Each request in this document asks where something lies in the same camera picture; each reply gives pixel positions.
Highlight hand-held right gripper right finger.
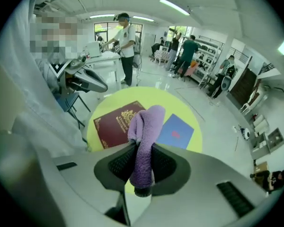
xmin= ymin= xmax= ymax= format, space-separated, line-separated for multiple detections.
xmin=132 ymin=142 xmax=277 ymax=227

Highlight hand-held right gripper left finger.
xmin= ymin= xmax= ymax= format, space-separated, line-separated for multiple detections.
xmin=0 ymin=136 xmax=138 ymax=227

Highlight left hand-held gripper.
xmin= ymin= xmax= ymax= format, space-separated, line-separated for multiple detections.
xmin=48 ymin=55 xmax=109 ymax=96

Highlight dark red book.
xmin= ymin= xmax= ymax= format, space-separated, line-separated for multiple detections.
xmin=93 ymin=100 xmax=147 ymax=150

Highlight purple cloth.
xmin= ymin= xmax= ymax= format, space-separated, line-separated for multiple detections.
xmin=127 ymin=105 xmax=166 ymax=197

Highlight person's left forearm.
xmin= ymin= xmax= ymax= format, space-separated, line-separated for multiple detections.
xmin=36 ymin=59 xmax=62 ymax=96

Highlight blue chair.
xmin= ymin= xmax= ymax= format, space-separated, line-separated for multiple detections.
xmin=55 ymin=92 xmax=92 ymax=127

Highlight white table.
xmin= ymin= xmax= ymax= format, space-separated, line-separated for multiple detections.
xmin=85 ymin=53 xmax=123 ymax=89

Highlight white box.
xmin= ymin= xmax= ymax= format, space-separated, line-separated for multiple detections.
xmin=88 ymin=41 xmax=102 ymax=58

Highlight person's head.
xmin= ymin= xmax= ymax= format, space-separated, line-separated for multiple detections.
xmin=29 ymin=15 xmax=79 ymax=61

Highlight cardboard box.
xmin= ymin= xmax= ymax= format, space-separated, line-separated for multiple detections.
xmin=253 ymin=161 xmax=270 ymax=182

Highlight person's grey jacket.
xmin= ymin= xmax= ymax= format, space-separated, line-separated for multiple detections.
xmin=0 ymin=0 xmax=88 ymax=151

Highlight blue booklet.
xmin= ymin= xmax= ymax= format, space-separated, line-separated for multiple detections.
xmin=155 ymin=113 xmax=195 ymax=150

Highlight round table with yellow-green cloth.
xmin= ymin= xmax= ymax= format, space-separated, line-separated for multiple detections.
xmin=86 ymin=86 xmax=203 ymax=195

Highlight patterned chair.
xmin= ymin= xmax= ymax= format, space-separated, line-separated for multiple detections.
xmin=153 ymin=50 xmax=170 ymax=63

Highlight grey cabinet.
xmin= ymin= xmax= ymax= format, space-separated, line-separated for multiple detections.
xmin=250 ymin=127 xmax=284 ymax=160

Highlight white chair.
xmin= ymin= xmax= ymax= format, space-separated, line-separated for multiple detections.
xmin=240 ymin=95 xmax=268 ymax=114

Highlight dark wooden boards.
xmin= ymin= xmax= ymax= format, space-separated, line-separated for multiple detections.
xmin=228 ymin=55 xmax=261 ymax=108

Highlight white shelving rack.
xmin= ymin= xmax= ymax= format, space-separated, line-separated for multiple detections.
xmin=191 ymin=35 xmax=225 ymax=87

